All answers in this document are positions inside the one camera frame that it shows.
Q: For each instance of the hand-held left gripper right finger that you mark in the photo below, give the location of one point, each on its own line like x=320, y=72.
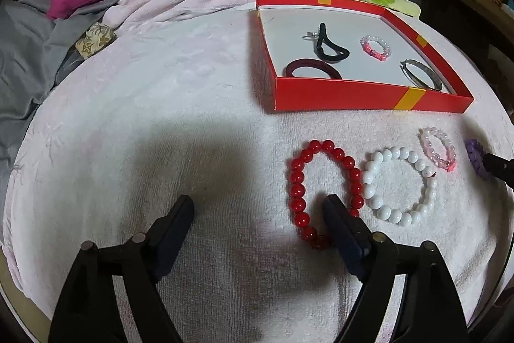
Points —
x=345, y=234

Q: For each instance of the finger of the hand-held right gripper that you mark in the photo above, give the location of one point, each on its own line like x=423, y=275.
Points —
x=500, y=166

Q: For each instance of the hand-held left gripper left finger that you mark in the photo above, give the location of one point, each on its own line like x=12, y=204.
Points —
x=176, y=230

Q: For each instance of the silver bangle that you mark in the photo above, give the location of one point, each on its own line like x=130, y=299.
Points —
x=431, y=71

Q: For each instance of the red box lid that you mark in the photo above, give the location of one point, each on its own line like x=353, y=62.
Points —
x=341, y=98

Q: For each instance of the pale pink blanket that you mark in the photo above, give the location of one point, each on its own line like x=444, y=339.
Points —
x=160, y=106

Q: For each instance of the small patterned pouch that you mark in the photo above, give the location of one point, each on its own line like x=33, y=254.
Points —
x=96, y=39

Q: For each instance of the grey cloth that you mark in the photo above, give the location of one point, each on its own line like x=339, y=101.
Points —
x=24, y=45

